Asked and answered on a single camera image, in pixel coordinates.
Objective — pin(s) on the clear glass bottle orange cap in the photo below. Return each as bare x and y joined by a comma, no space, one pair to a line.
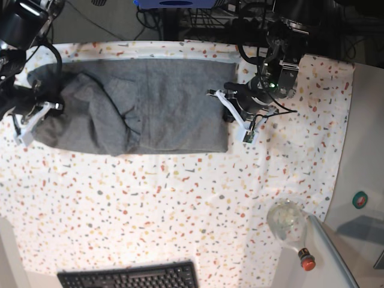
289,225

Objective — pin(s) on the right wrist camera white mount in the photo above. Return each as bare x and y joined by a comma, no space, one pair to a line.
24,128

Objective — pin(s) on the black keyboard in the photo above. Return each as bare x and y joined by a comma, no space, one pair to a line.
179,274

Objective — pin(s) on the terrazzo pattern tablecloth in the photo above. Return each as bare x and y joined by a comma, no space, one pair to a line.
70,211

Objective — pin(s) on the blue box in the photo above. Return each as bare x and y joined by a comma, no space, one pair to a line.
149,4

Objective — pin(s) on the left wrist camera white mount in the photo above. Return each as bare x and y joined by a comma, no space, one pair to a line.
248,131

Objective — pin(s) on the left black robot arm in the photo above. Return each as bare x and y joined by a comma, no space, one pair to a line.
286,27

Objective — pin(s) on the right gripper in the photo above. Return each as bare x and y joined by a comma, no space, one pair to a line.
19,100

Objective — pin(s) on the grey t-shirt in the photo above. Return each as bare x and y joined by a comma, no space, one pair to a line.
139,106

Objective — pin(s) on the green tape roll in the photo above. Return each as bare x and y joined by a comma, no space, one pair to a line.
360,200

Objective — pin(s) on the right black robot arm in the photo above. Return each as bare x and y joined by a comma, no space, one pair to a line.
24,24

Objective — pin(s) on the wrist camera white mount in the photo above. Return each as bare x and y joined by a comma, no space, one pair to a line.
24,128
248,131

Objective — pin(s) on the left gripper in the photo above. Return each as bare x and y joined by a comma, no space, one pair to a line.
248,99

